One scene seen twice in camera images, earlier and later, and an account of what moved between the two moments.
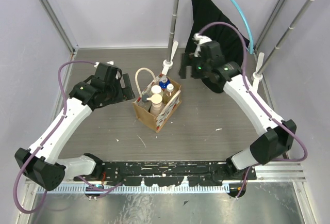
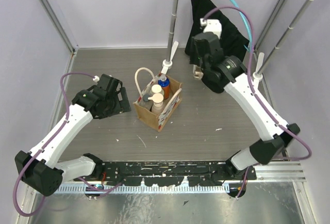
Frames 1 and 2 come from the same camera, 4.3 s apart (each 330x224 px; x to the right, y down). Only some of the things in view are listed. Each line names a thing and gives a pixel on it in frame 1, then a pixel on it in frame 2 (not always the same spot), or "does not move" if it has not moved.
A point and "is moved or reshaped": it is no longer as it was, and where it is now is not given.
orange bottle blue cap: (163, 82) does not move
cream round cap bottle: (156, 89) does not move
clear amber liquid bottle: (168, 94) is moved or reshaped
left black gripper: (123, 87) -> (123, 100)
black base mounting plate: (171, 173) does not move
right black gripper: (188, 59) -> (194, 57)
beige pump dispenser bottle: (157, 108) does not move
